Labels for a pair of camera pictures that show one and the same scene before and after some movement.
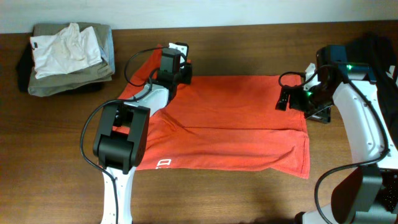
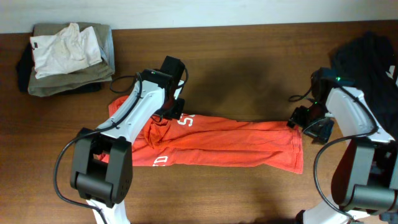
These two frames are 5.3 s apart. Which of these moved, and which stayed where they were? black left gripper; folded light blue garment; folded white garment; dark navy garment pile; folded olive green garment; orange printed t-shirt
Moved: black left gripper; orange printed t-shirt
Stayed: folded white garment; folded olive green garment; dark navy garment pile; folded light blue garment
